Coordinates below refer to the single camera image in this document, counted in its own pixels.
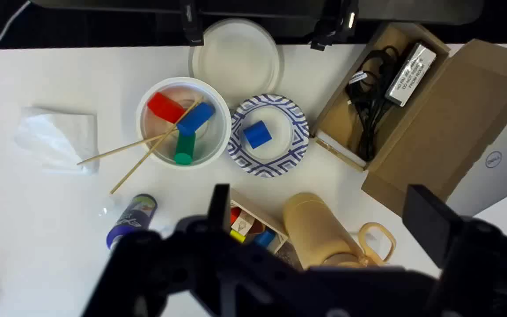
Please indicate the blue wooden cube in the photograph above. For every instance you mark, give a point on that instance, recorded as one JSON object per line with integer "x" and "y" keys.
{"x": 257, "y": 133}

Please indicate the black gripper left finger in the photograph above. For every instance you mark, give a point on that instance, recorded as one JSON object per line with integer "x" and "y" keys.
{"x": 136, "y": 269}

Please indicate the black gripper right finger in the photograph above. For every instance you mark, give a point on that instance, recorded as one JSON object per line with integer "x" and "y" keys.
{"x": 488, "y": 264}

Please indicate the tan water bottle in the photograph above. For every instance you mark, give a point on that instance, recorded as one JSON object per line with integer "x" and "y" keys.
{"x": 315, "y": 229}

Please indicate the wooden chopstick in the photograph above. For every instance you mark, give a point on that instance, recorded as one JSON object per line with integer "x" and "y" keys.
{"x": 136, "y": 169}
{"x": 118, "y": 149}

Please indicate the red wooden cube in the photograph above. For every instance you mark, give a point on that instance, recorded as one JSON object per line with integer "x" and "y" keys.
{"x": 234, "y": 214}

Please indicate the white bowl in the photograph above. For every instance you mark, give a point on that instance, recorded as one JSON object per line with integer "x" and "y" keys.
{"x": 157, "y": 140}

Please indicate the white printed cube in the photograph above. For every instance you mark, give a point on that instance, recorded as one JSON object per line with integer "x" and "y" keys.
{"x": 243, "y": 221}

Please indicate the green wooden cylinder block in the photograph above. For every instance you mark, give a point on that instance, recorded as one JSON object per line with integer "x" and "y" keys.
{"x": 185, "y": 146}

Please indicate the wooden block tray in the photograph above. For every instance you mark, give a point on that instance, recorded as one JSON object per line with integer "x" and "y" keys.
{"x": 268, "y": 220}

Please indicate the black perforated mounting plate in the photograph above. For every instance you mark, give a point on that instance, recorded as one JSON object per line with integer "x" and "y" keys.
{"x": 88, "y": 28}

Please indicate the brown cardboard box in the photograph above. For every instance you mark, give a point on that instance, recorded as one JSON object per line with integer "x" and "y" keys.
{"x": 440, "y": 133}

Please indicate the yellow wooden cube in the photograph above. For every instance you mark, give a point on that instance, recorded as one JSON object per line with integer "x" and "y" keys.
{"x": 238, "y": 236}

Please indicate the silver laptop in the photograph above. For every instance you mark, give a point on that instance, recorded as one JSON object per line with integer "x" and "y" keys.
{"x": 500, "y": 163}

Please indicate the blue bottle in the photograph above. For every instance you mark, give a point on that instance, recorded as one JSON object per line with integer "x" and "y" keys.
{"x": 132, "y": 216}

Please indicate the red wooden block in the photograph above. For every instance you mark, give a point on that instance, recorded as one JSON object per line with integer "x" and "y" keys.
{"x": 164, "y": 105}

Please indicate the blue wooden cylinder block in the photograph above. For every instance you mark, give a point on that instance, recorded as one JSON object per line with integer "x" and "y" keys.
{"x": 196, "y": 116}

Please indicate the blue patterned paper plate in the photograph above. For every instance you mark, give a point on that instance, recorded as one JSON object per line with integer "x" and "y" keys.
{"x": 285, "y": 153}

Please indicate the silver power adapter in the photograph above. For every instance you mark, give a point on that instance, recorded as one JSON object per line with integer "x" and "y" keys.
{"x": 410, "y": 74}

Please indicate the plain white paper plate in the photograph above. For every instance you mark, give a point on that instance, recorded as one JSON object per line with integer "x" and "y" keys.
{"x": 236, "y": 58}

